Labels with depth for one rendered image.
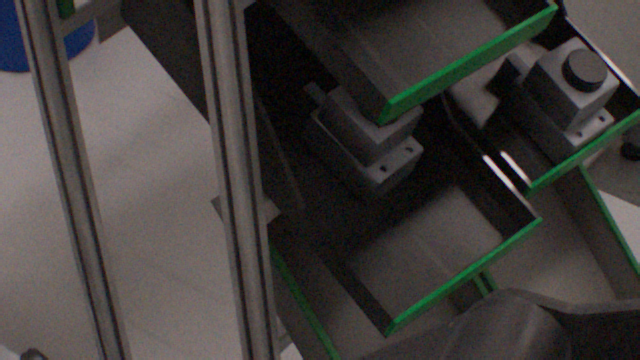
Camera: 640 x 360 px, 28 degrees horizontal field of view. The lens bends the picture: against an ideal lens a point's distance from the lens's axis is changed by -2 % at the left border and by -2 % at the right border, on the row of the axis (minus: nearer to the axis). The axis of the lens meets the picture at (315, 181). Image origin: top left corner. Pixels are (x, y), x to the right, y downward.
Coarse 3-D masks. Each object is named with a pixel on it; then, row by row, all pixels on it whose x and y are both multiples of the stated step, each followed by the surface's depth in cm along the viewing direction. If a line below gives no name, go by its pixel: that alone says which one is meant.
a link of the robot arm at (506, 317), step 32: (512, 288) 45; (448, 320) 46; (480, 320) 44; (512, 320) 43; (544, 320) 43; (576, 320) 44; (608, 320) 44; (384, 352) 48; (416, 352) 46; (448, 352) 43; (480, 352) 42; (512, 352) 42; (544, 352) 43; (576, 352) 45; (608, 352) 45
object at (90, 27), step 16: (0, 0) 153; (0, 16) 155; (16, 16) 155; (0, 32) 156; (16, 32) 156; (80, 32) 161; (0, 48) 158; (16, 48) 158; (80, 48) 162; (0, 64) 160; (16, 64) 159
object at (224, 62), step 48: (48, 0) 82; (240, 0) 70; (48, 48) 84; (240, 48) 72; (48, 96) 86; (240, 96) 75; (48, 144) 90; (240, 144) 75; (240, 192) 77; (96, 240) 96; (240, 240) 80; (96, 288) 98; (240, 288) 84; (96, 336) 102; (240, 336) 87
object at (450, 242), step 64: (128, 0) 84; (192, 0) 87; (192, 64) 81; (256, 64) 86; (320, 64) 87; (256, 128) 78; (448, 128) 85; (320, 192) 82; (448, 192) 84; (512, 192) 83; (320, 256) 79; (384, 256) 80; (448, 256) 82; (384, 320) 77
